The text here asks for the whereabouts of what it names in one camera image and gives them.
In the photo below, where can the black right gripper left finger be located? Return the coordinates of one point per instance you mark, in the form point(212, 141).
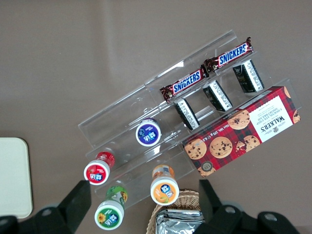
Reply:
point(73, 207)

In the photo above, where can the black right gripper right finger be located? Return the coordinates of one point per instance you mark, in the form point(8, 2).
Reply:
point(212, 209)

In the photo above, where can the light wicker basket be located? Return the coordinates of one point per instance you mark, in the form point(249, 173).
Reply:
point(187, 198)

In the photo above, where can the beige plastic serving tray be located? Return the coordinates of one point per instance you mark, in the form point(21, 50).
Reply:
point(13, 178)

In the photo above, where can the stack of foil trays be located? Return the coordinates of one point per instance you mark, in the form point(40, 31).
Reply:
point(178, 221)

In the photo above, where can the green gum bottle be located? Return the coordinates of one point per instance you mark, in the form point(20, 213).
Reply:
point(108, 215)

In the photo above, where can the red gum bottle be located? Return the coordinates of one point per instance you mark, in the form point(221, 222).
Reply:
point(97, 171)

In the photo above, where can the orange gum bottle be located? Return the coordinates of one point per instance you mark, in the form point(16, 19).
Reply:
point(164, 190)

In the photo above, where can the red Walkers cookie box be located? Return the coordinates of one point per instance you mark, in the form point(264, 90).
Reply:
point(239, 131)

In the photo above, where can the small black white carton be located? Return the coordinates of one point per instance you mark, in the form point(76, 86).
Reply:
point(218, 95)
point(187, 114)
point(248, 76)

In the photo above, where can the purple gum bottle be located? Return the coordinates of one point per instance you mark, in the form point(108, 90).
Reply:
point(148, 133)

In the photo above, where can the clear acrylic stepped display stand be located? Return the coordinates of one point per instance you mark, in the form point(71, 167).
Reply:
point(117, 117)

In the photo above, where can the Snickers chocolate bar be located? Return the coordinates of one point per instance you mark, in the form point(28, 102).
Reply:
point(231, 55)
point(186, 83)

